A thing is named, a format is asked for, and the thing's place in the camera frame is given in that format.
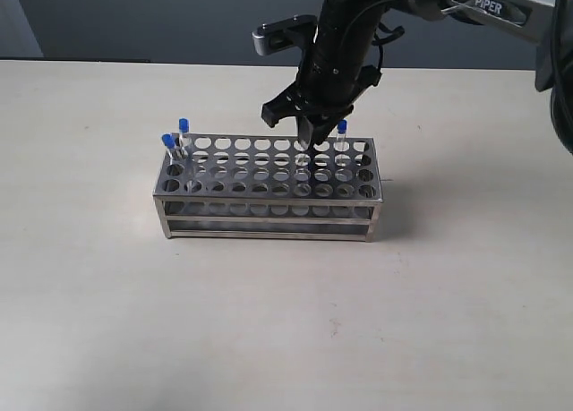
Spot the blue-capped tube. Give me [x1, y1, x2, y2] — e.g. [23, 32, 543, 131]
[334, 119, 349, 167]
[178, 117, 191, 158]
[161, 133, 180, 162]
[296, 115, 315, 179]

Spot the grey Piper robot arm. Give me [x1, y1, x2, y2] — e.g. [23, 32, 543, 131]
[252, 0, 572, 149]

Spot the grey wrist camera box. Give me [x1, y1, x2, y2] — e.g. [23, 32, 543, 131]
[252, 14, 318, 56]

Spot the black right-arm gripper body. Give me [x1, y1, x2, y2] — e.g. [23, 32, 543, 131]
[298, 0, 383, 120]

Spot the stainless steel test tube rack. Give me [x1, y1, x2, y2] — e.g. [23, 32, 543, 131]
[153, 133, 383, 242]

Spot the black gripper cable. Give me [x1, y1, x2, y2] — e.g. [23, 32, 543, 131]
[371, 23, 406, 76]

